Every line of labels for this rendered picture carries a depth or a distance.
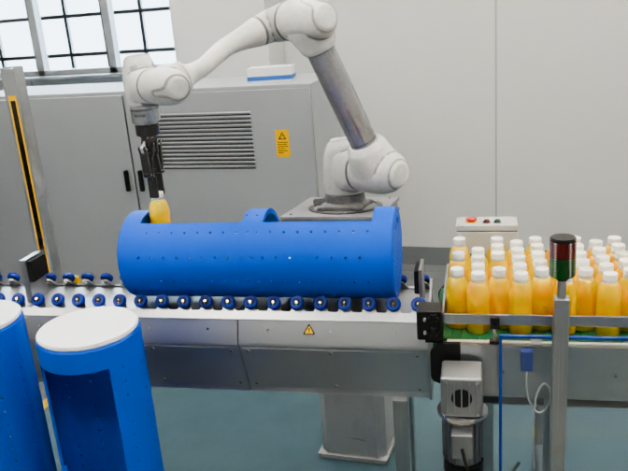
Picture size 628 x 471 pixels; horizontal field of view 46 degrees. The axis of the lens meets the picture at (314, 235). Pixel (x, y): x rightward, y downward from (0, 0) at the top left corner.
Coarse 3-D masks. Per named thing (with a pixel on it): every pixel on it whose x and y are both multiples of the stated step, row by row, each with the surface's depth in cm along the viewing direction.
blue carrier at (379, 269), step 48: (144, 240) 234; (192, 240) 230; (240, 240) 227; (288, 240) 223; (336, 240) 220; (384, 240) 217; (144, 288) 239; (192, 288) 235; (240, 288) 231; (288, 288) 228; (336, 288) 224; (384, 288) 221
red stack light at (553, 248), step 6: (552, 246) 181; (558, 246) 180; (564, 246) 179; (570, 246) 179; (576, 246) 181; (552, 252) 181; (558, 252) 180; (564, 252) 180; (570, 252) 180; (576, 252) 181; (558, 258) 181; (564, 258) 180; (570, 258) 180
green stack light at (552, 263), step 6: (552, 258) 182; (576, 258) 182; (552, 264) 182; (558, 264) 181; (564, 264) 180; (570, 264) 181; (576, 264) 183; (552, 270) 183; (558, 270) 181; (564, 270) 181; (570, 270) 181; (552, 276) 183; (558, 276) 182; (564, 276) 181; (570, 276) 182
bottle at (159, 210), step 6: (162, 198) 240; (150, 204) 240; (156, 204) 239; (162, 204) 239; (150, 210) 240; (156, 210) 239; (162, 210) 239; (168, 210) 241; (150, 216) 240; (156, 216) 239; (162, 216) 240; (168, 216) 242; (150, 222) 242; (156, 222) 240; (162, 222) 240; (168, 222) 242
